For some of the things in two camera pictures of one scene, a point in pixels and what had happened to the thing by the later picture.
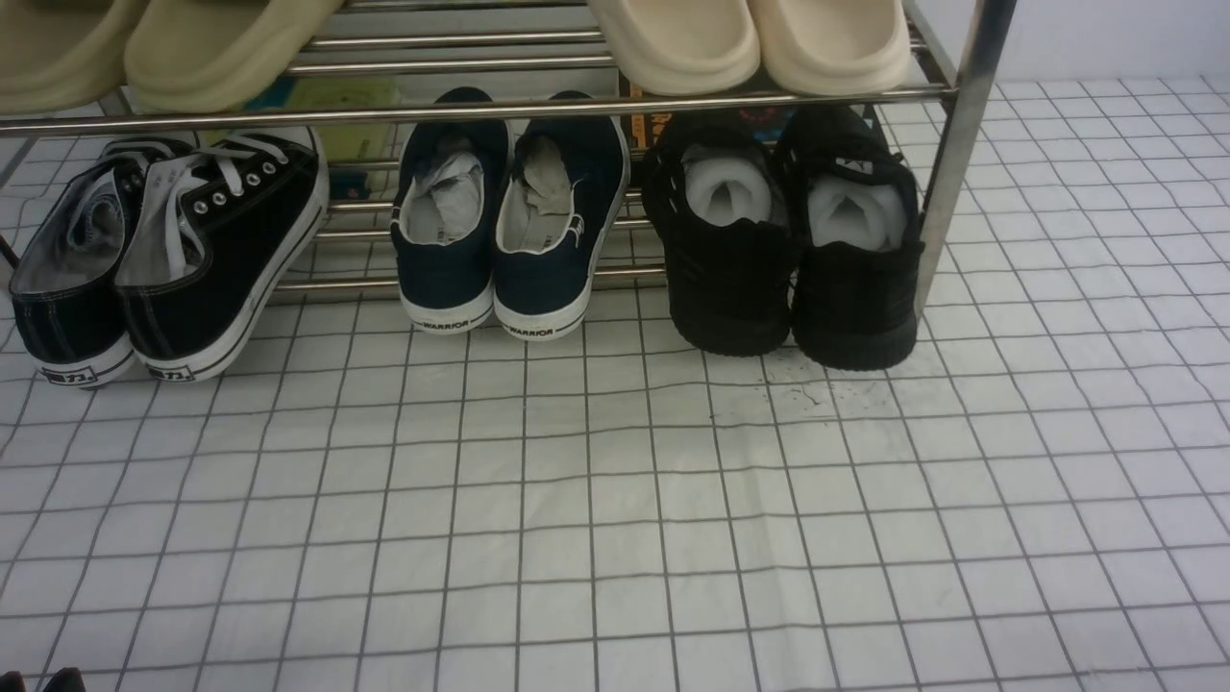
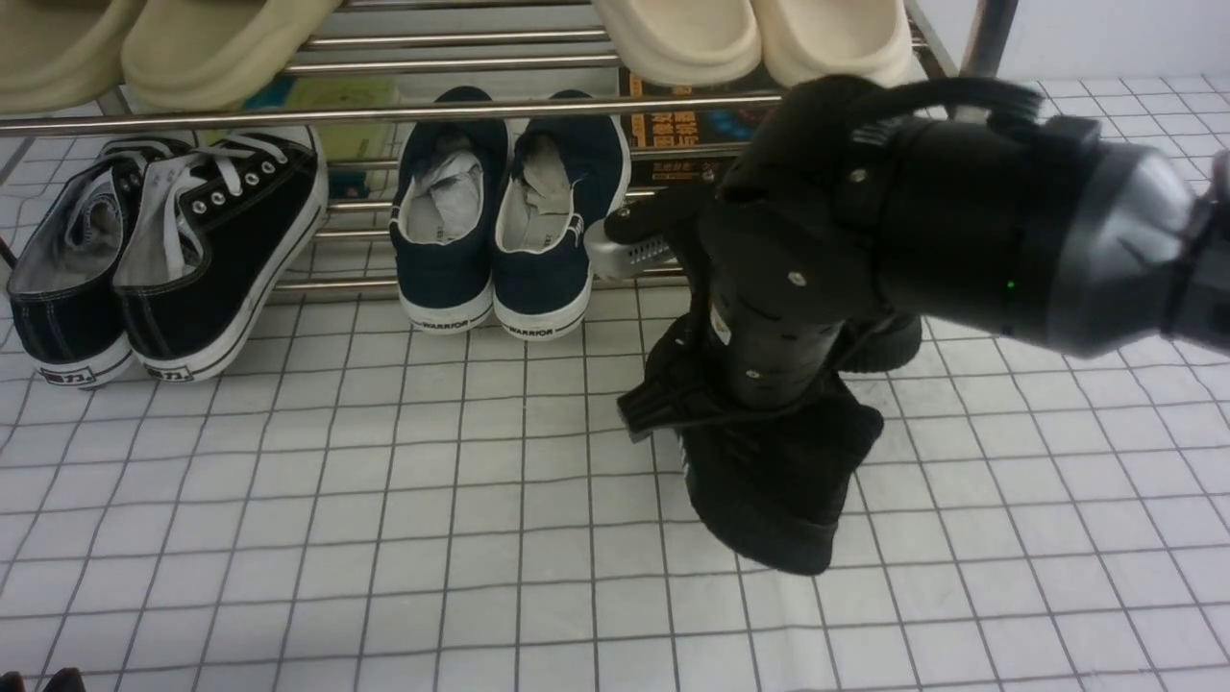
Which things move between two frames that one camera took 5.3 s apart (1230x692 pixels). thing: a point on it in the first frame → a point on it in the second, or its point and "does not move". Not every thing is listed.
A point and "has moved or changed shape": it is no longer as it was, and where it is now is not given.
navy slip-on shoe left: [451, 193] does not move
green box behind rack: [332, 92] does not move
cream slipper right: [827, 47] does not move
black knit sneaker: [716, 189] has moved or changed shape
